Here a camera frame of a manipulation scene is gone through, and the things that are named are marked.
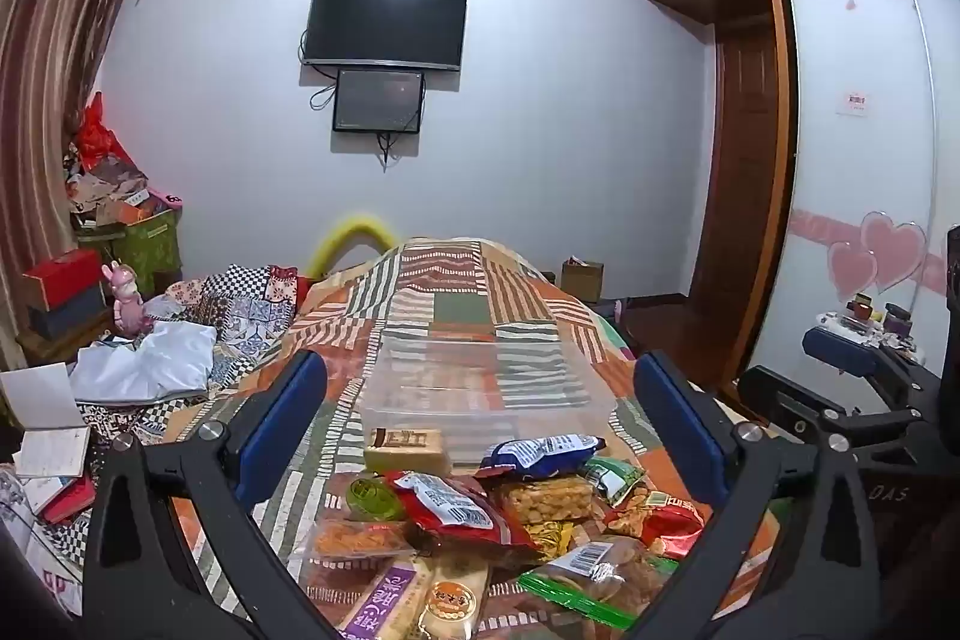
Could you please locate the white paper sheet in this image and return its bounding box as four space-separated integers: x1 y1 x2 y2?
0 363 85 432

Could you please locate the red book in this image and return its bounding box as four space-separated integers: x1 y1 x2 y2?
39 475 99 525

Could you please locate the black wall television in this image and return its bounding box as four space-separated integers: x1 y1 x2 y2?
301 0 470 74

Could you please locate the green jelly cup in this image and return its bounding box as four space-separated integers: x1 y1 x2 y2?
345 476 407 522

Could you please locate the purple snack packet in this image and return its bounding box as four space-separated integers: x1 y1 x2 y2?
336 563 418 640

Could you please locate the small cardboard box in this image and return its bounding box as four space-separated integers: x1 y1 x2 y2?
560 257 606 304

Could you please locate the green edged clear packet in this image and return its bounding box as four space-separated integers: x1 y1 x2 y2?
517 535 680 631

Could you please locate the wooden door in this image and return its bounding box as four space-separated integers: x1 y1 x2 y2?
688 0 797 405

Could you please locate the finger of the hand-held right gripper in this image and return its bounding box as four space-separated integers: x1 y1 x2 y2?
737 365 925 455
801 323 946 405

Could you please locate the brown cake packet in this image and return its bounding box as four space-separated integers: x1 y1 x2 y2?
364 428 454 477

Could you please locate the red white snack packet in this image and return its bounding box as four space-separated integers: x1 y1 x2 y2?
386 469 538 552

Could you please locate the round biscuit packet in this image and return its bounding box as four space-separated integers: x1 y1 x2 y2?
416 554 490 640

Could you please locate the yellow snack packet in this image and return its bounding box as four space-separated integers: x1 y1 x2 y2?
535 521 595 563

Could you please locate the clear yellow nuts packet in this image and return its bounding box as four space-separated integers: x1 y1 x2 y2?
498 476 601 525

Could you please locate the yellow hoop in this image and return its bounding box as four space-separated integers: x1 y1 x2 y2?
303 215 407 278

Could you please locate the clear plastic storage container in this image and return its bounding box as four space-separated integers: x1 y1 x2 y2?
358 334 620 467

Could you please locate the open notebook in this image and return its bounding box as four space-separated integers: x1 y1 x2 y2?
13 427 92 480

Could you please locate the small pink heart sticker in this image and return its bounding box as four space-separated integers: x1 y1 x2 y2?
827 241 878 305

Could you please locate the small black monitor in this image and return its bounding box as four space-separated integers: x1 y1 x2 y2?
332 68 428 136

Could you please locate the dark blue box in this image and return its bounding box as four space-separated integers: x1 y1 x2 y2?
26 287 110 342

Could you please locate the red plastic bag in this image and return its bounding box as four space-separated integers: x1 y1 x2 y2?
75 91 125 172

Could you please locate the white cloth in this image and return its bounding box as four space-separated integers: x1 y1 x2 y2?
70 320 218 402

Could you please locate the small green snack packet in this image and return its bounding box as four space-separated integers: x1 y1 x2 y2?
581 457 648 507

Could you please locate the large pink heart sticker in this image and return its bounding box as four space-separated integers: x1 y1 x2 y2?
860 211 929 294

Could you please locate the striped patchwork blanket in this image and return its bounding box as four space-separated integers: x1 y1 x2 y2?
161 235 777 640

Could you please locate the striped brown curtain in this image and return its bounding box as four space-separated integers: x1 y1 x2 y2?
0 0 160 375

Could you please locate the pink rabbit toy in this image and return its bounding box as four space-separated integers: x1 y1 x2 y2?
101 260 155 336

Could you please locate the red box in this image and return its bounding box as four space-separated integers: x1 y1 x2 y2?
22 248 107 313

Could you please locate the clear orange sticks packet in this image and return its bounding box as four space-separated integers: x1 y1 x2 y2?
306 518 418 563

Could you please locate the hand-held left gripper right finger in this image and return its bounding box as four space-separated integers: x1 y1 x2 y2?
626 351 882 640

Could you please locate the checkered patchwork quilt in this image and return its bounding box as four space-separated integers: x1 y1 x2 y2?
82 263 310 446

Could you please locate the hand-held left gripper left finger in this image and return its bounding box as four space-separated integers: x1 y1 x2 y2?
81 349 353 640

